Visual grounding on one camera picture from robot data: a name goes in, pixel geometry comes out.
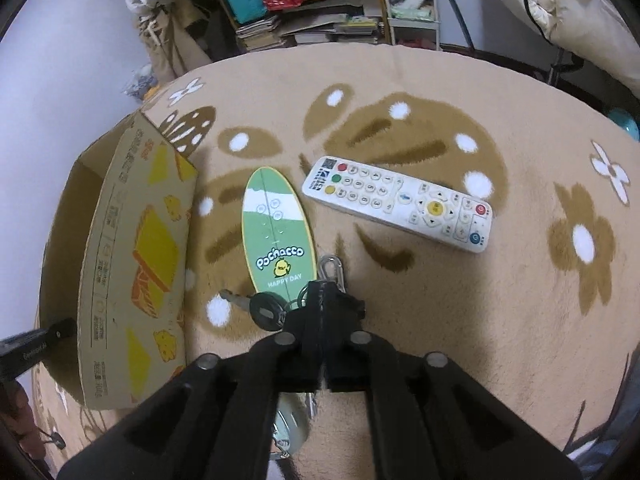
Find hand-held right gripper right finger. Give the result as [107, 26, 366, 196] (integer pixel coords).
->
[324, 282, 585, 480]

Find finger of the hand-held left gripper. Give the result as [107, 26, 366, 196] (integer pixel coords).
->
[30, 317, 78, 350]

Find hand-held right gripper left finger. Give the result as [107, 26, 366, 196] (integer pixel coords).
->
[56, 281, 327, 480]

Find key bunch with carabiner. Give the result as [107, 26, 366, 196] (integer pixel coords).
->
[218, 254, 348, 461]

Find green oval board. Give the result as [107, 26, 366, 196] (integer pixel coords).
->
[241, 165, 318, 303]

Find cardboard box with yellow print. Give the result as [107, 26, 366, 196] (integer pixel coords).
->
[37, 110, 200, 411]

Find white remote control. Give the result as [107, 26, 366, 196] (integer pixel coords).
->
[300, 156, 493, 255]

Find person's left hand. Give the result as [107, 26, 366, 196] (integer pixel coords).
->
[0, 377, 38, 443]

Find grey crumpled bag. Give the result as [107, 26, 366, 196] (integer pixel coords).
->
[122, 64, 157, 102]

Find brown cardboard sheets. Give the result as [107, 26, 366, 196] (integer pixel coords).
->
[137, 0, 212, 84]

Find narrow stack of books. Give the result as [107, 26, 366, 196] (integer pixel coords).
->
[235, 15, 288, 53]

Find wide stack of books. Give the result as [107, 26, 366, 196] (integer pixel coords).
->
[280, 7, 383, 47]

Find white storage cart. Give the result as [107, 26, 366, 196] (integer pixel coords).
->
[375, 0, 443, 51]

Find black metal stand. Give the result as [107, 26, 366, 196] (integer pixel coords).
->
[545, 49, 586, 88]

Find teal round object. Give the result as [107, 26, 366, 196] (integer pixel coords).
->
[607, 107, 640, 142]

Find cream quilted duvet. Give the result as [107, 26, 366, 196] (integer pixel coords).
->
[480, 0, 640, 102]

